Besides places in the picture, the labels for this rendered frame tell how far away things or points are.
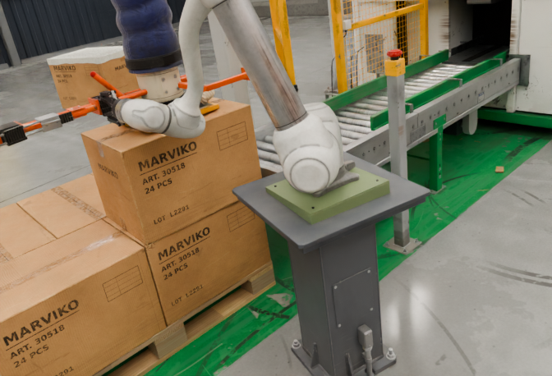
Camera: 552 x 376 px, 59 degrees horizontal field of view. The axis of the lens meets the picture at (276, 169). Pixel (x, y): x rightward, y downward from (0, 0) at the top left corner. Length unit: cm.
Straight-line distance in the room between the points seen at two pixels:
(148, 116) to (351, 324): 103
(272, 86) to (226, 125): 74
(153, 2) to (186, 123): 50
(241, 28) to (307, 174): 42
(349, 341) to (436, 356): 38
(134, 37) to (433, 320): 168
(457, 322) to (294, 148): 123
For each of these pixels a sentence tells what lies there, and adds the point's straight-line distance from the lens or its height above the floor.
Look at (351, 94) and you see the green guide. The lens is 329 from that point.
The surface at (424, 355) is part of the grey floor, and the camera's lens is 214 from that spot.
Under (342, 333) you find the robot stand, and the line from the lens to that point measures 189.
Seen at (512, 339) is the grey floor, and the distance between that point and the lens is 226.
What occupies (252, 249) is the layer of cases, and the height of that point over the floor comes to 26.
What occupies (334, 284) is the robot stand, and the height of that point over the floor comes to 45.
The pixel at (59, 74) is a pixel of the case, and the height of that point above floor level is 90.
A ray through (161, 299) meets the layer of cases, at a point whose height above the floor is 29.
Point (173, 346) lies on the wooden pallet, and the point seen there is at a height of 4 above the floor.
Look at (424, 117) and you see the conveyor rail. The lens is 296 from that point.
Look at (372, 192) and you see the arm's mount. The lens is 160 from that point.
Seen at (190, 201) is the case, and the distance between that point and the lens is 204.
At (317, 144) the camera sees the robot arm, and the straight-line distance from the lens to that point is 135.
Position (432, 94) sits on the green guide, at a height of 60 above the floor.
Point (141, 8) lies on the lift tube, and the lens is 196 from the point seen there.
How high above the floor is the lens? 151
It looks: 23 degrees down
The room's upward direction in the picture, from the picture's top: 8 degrees counter-clockwise
